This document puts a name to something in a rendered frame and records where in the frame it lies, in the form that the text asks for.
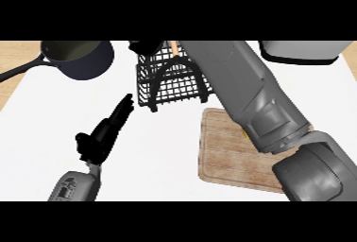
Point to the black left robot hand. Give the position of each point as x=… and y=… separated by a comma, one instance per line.
x=100, y=138

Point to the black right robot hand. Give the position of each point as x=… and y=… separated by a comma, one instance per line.
x=145, y=47

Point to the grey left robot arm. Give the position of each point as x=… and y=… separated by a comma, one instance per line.
x=74, y=187

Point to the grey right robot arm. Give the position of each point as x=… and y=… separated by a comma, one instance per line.
x=260, y=104

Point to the wooden cutting board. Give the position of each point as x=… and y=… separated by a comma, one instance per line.
x=228, y=157

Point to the yellow squash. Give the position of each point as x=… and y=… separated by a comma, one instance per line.
x=244, y=134

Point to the dark blue saucepan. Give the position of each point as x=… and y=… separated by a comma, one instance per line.
x=83, y=61

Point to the pale grey appliance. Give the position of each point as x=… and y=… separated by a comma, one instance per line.
x=302, y=52

